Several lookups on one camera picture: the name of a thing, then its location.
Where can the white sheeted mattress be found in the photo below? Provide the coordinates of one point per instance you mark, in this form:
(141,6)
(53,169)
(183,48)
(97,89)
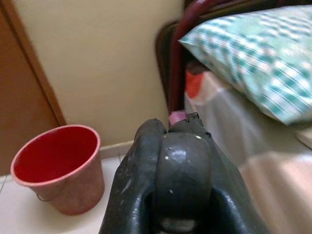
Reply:
(256,158)

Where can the small pink object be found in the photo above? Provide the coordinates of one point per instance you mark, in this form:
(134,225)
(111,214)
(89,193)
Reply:
(178,117)

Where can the brown wooden door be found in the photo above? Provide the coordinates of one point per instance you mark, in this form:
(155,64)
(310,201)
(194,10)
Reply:
(19,109)

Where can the red plastic bucket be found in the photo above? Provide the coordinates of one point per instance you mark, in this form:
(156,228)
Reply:
(80,195)

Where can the green white checked pillow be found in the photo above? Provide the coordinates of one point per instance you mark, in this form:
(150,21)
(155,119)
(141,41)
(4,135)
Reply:
(256,61)

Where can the orange red cloth patch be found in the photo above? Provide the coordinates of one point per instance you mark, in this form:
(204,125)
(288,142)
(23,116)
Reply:
(193,83)

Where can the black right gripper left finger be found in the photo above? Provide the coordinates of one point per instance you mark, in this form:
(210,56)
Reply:
(132,165)

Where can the brown wooden door frame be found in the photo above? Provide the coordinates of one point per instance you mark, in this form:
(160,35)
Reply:
(36,68)

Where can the dark red metal bed frame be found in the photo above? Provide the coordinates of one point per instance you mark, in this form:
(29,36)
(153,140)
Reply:
(174,73)

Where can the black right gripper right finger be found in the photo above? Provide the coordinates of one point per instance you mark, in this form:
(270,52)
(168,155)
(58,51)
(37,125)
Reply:
(220,165)

